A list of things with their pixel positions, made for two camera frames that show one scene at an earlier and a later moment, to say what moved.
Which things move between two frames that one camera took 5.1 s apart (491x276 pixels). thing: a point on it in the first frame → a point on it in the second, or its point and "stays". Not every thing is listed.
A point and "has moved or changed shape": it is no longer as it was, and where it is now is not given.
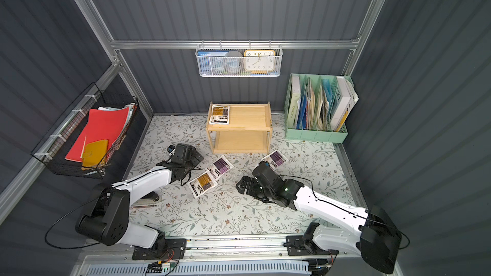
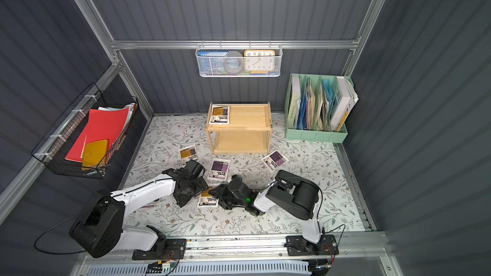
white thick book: x=346 y=98 stays
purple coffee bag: x=220 y=167 has moved or changed shape
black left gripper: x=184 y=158 → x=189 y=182
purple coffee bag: x=275 y=160 stays
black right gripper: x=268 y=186 → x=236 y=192
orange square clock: x=259 y=60 stays
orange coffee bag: x=202 y=184 has moved or changed shape
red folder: x=102 y=125 stays
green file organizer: x=316 y=107 stays
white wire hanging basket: x=238 y=60 stays
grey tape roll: x=233 y=62 stays
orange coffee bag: x=220 y=115 stays
